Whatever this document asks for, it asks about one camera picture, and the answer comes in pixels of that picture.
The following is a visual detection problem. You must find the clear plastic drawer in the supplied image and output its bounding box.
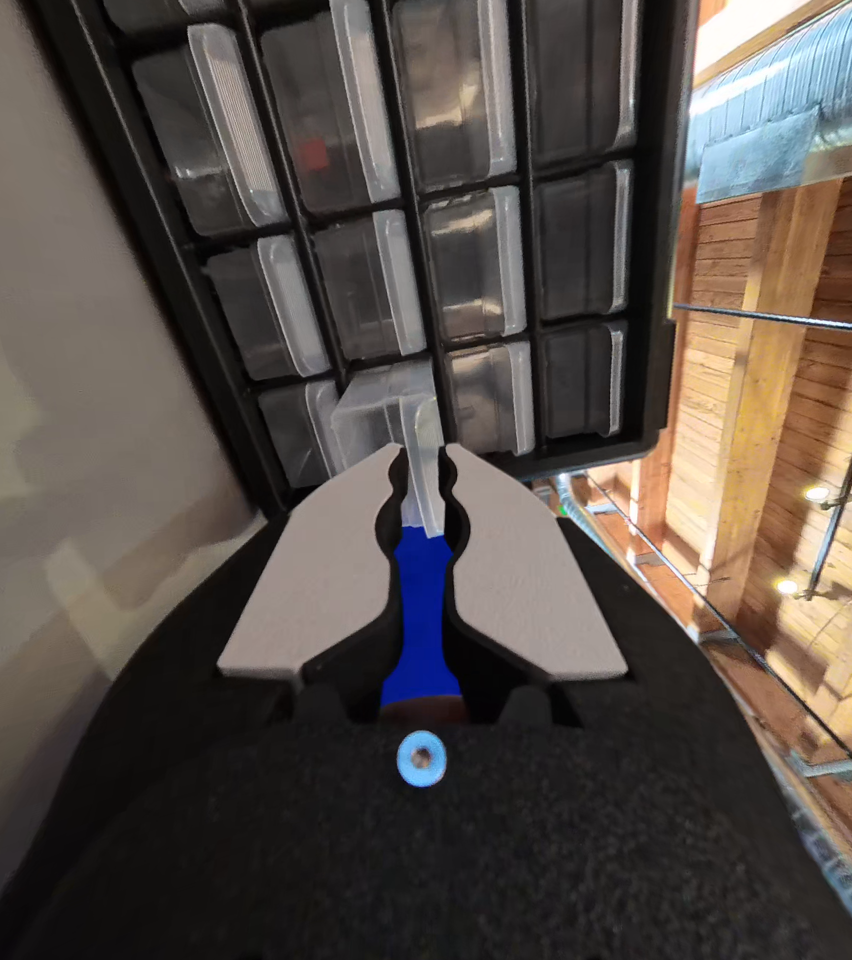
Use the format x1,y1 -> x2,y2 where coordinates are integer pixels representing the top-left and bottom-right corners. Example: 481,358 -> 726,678
259,0 -> 402,219
330,360 -> 448,540

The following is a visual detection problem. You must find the black drawer cabinet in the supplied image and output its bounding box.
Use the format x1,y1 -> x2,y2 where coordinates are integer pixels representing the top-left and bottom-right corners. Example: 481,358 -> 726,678
21,0 -> 699,519

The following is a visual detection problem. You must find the blue plastic bin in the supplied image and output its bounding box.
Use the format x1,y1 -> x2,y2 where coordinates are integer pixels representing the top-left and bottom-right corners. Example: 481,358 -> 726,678
381,525 -> 465,710

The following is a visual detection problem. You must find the thin black ceiling rod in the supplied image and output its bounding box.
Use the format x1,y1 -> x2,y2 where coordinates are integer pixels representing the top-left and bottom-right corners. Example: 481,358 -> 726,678
672,302 -> 852,333

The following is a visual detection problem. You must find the array of clear drawers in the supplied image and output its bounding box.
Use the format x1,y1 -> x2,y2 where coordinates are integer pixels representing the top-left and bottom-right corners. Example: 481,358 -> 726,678
103,0 -> 641,489

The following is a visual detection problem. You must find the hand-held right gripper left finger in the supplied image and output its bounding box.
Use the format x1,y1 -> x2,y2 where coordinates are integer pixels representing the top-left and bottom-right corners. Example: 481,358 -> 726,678
216,442 -> 406,710

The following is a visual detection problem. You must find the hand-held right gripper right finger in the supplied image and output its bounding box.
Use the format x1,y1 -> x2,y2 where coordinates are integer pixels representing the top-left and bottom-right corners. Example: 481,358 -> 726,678
438,442 -> 630,723

